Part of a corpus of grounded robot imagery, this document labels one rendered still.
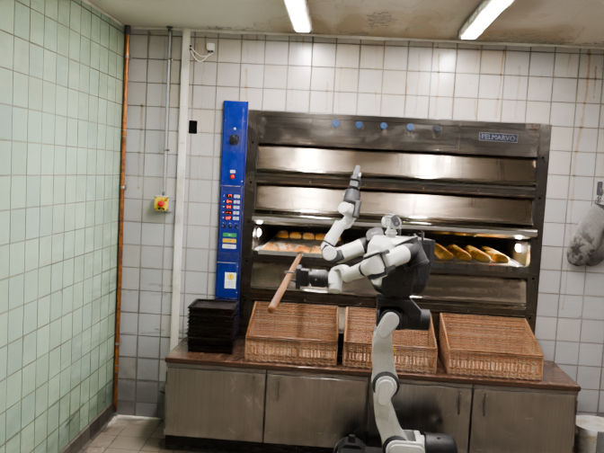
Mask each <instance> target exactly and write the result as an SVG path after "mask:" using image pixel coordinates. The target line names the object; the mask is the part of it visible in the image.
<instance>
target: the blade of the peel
mask: <svg viewBox="0 0 604 453"><path fill-rule="evenodd" d="M258 254H272V255H287V256H298V252H285V251H271V250H262V249H259V250H258ZM303 257H315V258H323V256H322V254H321V253H304V256H303Z"/></svg>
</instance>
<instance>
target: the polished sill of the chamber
mask: <svg viewBox="0 0 604 453"><path fill-rule="evenodd" d="M253 257H265V258H280V259H294V260H295V259H296V258H297V256H287V255H272V254H258V250H253ZM301 260H309V261H324V262H328V261H327V260H325V259H324V258H315V257H303V258H301ZM363 260H364V257H363V256H359V257H356V258H353V259H351V260H348V261H347V262H352V263H360V262H362V261H363ZM432 268H440V269H455V270H470V271H498V272H513V273H527V274H529V267H527V266H512V265H497V264H482V263H467V262H439V261H433V264H432Z"/></svg>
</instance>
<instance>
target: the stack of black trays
mask: <svg viewBox="0 0 604 453"><path fill-rule="evenodd" d="M238 304H239V301H235V300H220V299H205V298H196V299H195V300H194V301H193V302H192V303H191V304H190V305H189V306H188V308H189V310H188V311H190V312H189V314H188V315H189V316H188V318H189V320H188V322H187V323H189V324H188V325H187V326H189V327H188V328H187V329H186V330H188V332H187V333H186V334H187V337H186V338H188V339H187V340H186V342H188V343H187V344H186V345H188V347H187V348H186V349H188V351H194V352H209V353H224V354H230V352H231V351H232V350H233V348H234V346H235V343H236V338H237V337H235V336H236V334H237V332H236V331H237V330H236V328H237V326H236V325H237V324H238V323H237V320H238V319H236V318H237V317H238V315H236V314H237V313H238V312H236V310H237V309H238V308H236V307H237V305H238Z"/></svg>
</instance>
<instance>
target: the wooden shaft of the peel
mask: <svg viewBox="0 0 604 453"><path fill-rule="evenodd" d="M302 256H303V255H302V253H299V254H298V256H297V258H296V259H295V261H294V262H293V264H292V265H291V267H290V269H289V271H295V270H296V268H297V265H298V264H299V262H300V260H301V258H302ZM292 276H293V274H290V273H287V275H286V277H285V278H284V280H283V281H282V283H281V285H280V287H279V289H278V291H277V292H276V294H275V296H274V298H273V299H272V301H271V303H270V304H269V306H268V312H269V313H274V312H275V310H276V308H277V306H278V304H279V302H280V300H281V298H282V296H283V294H284V292H285V290H286V288H287V286H288V284H289V282H290V280H291V278H292Z"/></svg>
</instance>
